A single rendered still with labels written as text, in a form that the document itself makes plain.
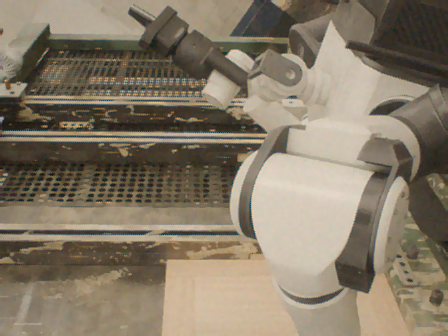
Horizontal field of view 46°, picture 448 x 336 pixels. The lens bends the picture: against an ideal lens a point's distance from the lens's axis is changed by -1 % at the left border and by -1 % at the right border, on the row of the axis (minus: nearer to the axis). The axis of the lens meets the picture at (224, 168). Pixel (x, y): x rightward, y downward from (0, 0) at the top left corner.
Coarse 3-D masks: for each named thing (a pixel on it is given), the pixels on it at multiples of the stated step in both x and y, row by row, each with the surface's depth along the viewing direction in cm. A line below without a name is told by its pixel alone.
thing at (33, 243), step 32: (0, 224) 120; (32, 224) 120; (64, 224) 121; (0, 256) 118; (32, 256) 118; (64, 256) 118; (96, 256) 119; (128, 256) 119; (160, 256) 119; (192, 256) 120; (224, 256) 120
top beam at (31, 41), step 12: (36, 24) 239; (48, 24) 241; (24, 36) 224; (36, 36) 225; (12, 48) 211; (24, 48) 211; (36, 48) 223; (24, 60) 207; (36, 60) 223; (0, 72) 189; (24, 72) 207
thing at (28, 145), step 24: (0, 120) 156; (0, 144) 154; (24, 144) 154; (48, 144) 154; (72, 144) 155; (96, 144) 155; (120, 144) 155; (144, 144) 156; (168, 144) 156; (192, 144) 156; (216, 144) 157; (240, 144) 157
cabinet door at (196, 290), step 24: (168, 264) 119; (192, 264) 119; (216, 264) 119; (240, 264) 119; (264, 264) 120; (168, 288) 112; (192, 288) 112; (216, 288) 113; (240, 288) 113; (264, 288) 114; (384, 288) 114; (168, 312) 106; (192, 312) 107; (216, 312) 107; (240, 312) 108; (264, 312) 108; (360, 312) 109; (384, 312) 108
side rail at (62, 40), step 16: (48, 48) 240; (64, 48) 241; (80, 48) 241; (96, 48) 241; (112, 48) 242; (128, 48) 242; (224, 48) 244; (240, 48) 244; (256, 48) 245; (272, 48) 245
